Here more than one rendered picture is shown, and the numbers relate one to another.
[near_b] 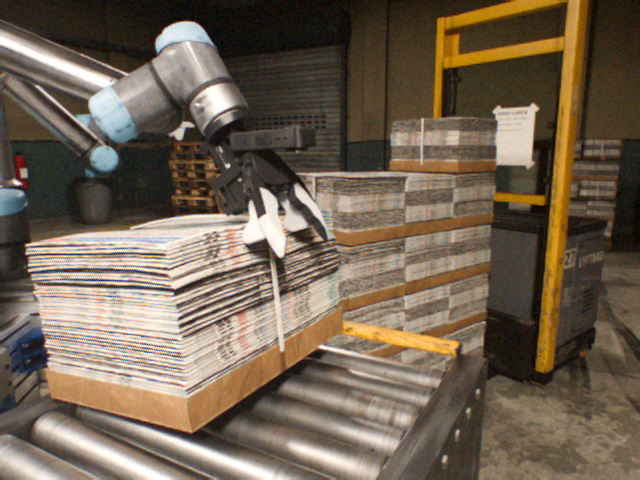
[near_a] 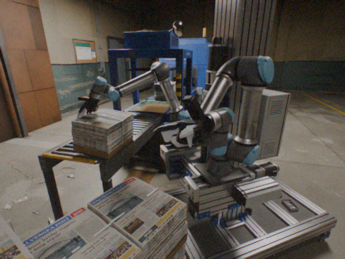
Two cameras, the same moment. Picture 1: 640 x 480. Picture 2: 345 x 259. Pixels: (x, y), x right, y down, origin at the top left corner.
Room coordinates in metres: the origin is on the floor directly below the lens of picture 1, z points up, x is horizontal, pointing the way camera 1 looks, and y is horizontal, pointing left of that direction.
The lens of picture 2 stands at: (2.24, 0.35, 1.46)
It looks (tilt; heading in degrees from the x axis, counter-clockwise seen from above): 20 degrees down; 166
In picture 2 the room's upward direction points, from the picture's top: straight up
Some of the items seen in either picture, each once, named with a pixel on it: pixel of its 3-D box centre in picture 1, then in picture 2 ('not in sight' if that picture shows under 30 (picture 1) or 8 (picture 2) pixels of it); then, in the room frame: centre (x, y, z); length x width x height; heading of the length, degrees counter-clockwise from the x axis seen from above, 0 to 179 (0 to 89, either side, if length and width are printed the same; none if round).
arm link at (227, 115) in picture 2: (93, 128); (220, 118); (1.54, 0.72, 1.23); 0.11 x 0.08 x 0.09; 122
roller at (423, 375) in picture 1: (324, 358); (79, 158); (0.84, 0.00, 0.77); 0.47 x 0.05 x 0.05; 61
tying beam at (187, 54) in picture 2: not in sight; (153, 54); (-0.56, 0.77, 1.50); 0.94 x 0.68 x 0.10; 61
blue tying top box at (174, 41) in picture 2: not in sight; (152, 41); (-0.56, 0.77, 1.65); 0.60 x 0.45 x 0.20; 61
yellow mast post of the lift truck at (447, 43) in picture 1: (441, 183); not in sight; (2.74, -0.67, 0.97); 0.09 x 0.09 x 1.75; 39
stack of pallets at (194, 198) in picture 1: (215, 180); not in sight; (8.37, 1.85, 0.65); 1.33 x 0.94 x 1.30; 155
